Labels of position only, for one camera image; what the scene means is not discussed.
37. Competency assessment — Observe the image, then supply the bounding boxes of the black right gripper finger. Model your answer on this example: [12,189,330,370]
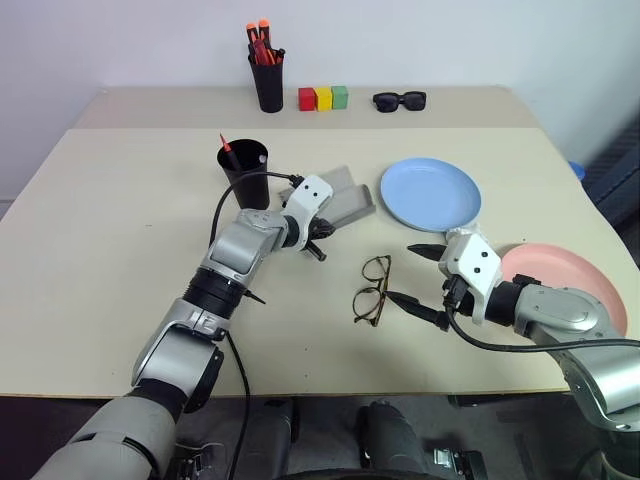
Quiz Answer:
[406,242,445,261]
[384,291,450,332]

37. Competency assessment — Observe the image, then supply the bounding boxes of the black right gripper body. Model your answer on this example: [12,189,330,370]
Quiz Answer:
[441,274,477,319]

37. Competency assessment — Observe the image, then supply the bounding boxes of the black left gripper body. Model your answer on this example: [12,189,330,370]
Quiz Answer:
[307,218,336,242]

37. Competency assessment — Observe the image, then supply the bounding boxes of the short black plastic cup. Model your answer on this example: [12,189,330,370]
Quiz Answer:
[216,138,272,211]

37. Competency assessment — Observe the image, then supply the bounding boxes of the grey folded cloth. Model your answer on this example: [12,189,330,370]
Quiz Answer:
[277,165,377,232]

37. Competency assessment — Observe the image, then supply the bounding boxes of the light blue plate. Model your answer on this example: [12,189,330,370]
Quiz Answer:
[379,157,483,233]

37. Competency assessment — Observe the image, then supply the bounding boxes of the pink plate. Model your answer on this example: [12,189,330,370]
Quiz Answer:
[498,242,629,337]

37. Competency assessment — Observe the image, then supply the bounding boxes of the red marker with black tip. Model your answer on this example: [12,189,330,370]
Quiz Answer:
[218,132,240,171]

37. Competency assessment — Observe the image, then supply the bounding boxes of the dark rounded robot leg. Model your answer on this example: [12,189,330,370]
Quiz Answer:
[299,398,489,480]
[172,397,301,480]

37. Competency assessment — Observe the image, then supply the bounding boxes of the black sunglasses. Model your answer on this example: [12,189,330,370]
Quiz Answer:
[372,90,428,114]

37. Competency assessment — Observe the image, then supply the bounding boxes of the tall black pen holder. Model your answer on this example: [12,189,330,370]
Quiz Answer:
[247,49,286,114]

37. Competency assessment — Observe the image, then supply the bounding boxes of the black chair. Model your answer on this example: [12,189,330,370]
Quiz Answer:
[582,117,640,234]

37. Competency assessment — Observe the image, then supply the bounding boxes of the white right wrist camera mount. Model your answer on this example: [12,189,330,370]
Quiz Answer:
[438,228,503,326]

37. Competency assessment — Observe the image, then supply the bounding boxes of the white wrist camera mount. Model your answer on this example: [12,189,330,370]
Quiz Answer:
[438,228,503,326]
[282,174,335,251]

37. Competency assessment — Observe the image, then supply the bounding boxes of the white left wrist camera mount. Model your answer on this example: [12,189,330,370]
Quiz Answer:
[282,174,335,251]

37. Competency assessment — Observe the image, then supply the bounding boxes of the tortoiseshell frame glasses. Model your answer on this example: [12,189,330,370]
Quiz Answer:
[352,254,393,327]

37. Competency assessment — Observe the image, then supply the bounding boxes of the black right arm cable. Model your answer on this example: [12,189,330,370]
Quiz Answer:
[441,277,640,354]

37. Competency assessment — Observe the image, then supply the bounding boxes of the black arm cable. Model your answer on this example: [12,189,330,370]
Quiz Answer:
[208,171,306,480]
[441,277,640,354]

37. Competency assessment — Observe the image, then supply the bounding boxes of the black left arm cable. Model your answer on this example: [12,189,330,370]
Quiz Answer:
[208,171,306,480]

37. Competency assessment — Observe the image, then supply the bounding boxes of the red handled tool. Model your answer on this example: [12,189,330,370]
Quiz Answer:
[252,38,276,66]

